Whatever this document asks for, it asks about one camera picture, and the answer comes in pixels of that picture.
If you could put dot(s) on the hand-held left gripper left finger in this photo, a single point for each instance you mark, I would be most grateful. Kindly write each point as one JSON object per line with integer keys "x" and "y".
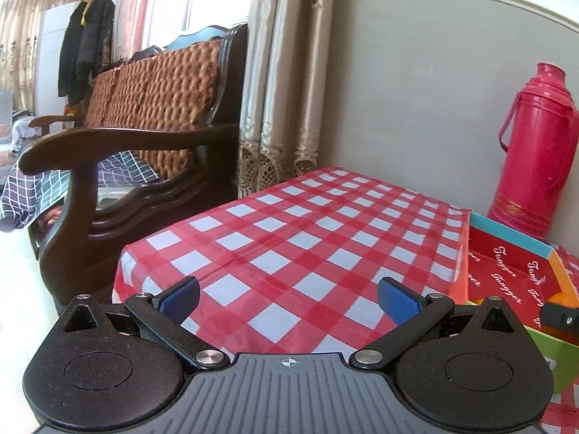
{"x": 178, "y": 300}

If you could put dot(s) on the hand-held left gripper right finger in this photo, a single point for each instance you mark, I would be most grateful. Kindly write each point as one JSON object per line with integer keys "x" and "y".
{"x": 400, "y": 303}

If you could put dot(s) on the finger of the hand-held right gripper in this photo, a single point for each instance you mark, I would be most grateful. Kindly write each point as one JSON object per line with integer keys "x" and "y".
{"x": 563, "y": 323}

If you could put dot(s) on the orange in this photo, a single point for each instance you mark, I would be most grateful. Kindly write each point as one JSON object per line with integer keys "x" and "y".
{"x": 565, "y": 299}

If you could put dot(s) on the red cardboard box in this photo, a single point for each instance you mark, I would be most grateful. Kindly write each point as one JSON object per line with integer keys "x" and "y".
{"x": 497, "y": 262}

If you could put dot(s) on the red white checkered tablecloth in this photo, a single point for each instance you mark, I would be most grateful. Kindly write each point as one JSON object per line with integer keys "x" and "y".
{"x": 294, "y": 244}

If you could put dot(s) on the dark wooden armchair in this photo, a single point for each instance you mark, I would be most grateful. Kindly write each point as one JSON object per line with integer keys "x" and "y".
{"x": 113, "y": 140}
{"x": 49, "y": 122}

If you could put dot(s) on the navy white grid blanket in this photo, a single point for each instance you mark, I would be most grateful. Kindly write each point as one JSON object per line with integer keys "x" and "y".
{"x": 36, "y": 190}

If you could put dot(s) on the red thermos flask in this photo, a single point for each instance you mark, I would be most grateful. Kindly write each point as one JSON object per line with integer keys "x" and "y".
{"x": 533, "y": 144}

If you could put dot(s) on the brown woven seat cushion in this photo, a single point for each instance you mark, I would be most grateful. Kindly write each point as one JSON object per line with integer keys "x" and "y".
{"x": 154, "y": 90}

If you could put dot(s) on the beige satin curtain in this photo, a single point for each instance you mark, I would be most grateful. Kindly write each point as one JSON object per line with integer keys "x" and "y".
{"x": 280, "y": 77}

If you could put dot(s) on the black coat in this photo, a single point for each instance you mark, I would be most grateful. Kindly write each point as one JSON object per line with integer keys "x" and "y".
{"x": 88, "y": 49}

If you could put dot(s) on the white cabinet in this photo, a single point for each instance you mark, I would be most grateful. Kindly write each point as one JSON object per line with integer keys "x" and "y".
{"x": 49, "y": 54}

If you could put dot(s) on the pink curtain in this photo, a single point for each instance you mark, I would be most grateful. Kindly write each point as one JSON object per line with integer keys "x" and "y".
{"x": 135, "y": 9}

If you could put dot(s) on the beige sheer patterned curtain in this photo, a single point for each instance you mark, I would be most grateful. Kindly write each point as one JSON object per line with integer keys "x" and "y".
{"x": 27, "y": 9}

